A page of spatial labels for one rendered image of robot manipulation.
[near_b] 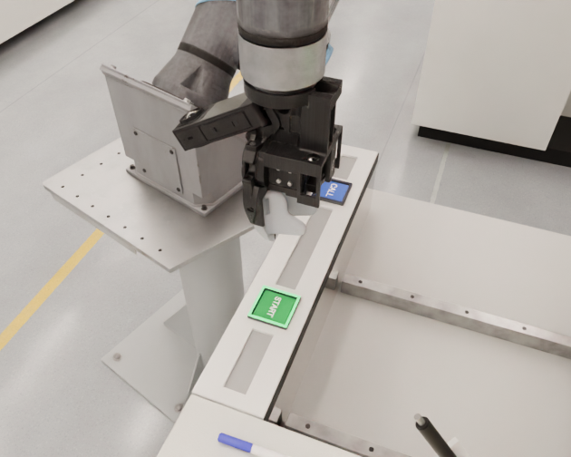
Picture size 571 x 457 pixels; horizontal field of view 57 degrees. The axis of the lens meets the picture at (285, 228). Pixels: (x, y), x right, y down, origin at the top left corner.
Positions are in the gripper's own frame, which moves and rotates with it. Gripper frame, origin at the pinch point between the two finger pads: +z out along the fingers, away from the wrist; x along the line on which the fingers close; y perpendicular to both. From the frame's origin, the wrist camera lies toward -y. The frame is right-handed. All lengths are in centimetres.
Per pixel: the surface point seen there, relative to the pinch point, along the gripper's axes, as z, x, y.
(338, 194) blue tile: 14.3, 25.4, 2.1
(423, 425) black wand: -3.0, -18.8, 21.2
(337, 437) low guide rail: 25.7, -9.0, 13.2
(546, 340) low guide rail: 25.8, 17.1, 38.8
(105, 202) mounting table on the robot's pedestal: 29, 22, -46
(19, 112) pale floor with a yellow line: 111, 138, -203
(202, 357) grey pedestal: 91, 29, -35
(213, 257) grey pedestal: 47, 31, -27
